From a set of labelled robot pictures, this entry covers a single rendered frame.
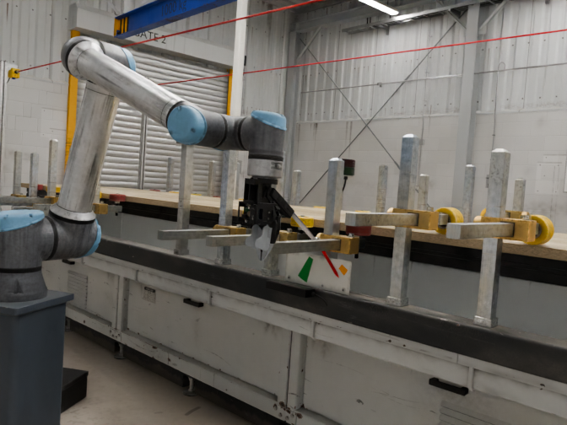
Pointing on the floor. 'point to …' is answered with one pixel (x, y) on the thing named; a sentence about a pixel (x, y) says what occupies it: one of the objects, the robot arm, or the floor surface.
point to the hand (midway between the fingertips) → (263, 255)
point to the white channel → (238, 65)
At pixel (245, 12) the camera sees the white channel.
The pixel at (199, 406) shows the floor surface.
